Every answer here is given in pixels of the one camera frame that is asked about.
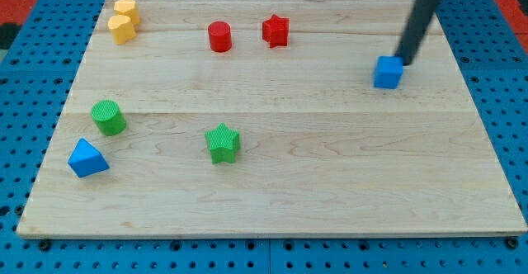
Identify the blue cube block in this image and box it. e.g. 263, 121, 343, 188
374, 56, 403, 89

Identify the green star block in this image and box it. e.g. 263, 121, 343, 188
205, 123, 240, 164

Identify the red star block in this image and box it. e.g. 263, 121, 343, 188
262, 14, 290, 48

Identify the wooden board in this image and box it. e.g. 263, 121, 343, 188
17, 0, 527, 239

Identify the red cylinder block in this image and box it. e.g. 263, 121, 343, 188
207, 21, 232, 53

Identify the green cylinder block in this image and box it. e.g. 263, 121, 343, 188
91, 100, 126, 136

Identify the blue triangular prism block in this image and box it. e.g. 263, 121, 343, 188
68, 138, 110, 177

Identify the yellow hexagon block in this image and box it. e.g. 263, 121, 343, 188
114, 0, 141, 26

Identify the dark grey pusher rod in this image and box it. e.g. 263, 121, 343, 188
394, 0, 441, 66

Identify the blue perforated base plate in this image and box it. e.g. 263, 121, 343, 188
1, 0, 527, 273

